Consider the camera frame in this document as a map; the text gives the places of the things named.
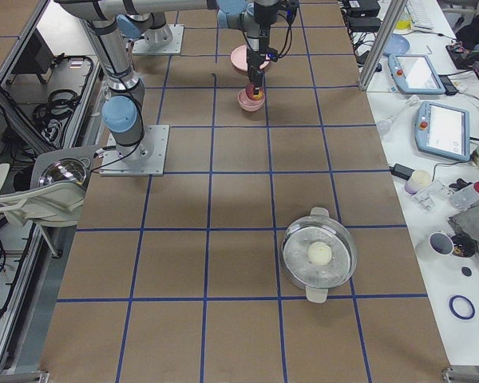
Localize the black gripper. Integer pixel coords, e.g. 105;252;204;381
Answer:
247;49;265;96

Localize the red apple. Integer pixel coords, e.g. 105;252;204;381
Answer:
245;83;264;101

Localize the pink bowl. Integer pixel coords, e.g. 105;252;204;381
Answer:
237;89;265;112

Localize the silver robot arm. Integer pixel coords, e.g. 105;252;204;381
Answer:
60;1;280;176
116;1;279;101

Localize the pink plate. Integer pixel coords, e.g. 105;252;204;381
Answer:
230;45;247;73

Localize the blue plate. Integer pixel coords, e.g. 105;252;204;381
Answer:
383;34;410;57

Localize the steel bowl on chair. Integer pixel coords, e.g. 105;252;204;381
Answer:
38;158;87;186

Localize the light bulb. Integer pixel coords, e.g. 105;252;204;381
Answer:
376;95;420;136

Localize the far teach pendant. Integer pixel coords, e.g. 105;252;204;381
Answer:
387;54;445;95

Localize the teach pendant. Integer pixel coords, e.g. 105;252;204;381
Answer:
387;54;445;95
414;101;470;162

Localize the black power adapter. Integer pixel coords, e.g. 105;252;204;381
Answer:
389;164;414;181

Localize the near teach pendant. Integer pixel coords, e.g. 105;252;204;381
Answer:
414;101;470;162

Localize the lilac cup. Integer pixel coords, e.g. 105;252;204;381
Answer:
404;170;432;195

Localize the white office chair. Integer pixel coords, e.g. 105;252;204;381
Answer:
0;144;98;259

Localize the white mug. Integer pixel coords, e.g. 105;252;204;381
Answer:
415;231;454;262

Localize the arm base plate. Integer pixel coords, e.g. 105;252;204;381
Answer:
98;124;170;176
133;24;184;56

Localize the aluminium frame post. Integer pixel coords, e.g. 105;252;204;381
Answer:
358;0;407;91

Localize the blue rubber ring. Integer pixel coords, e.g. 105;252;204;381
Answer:
448;294;476;321

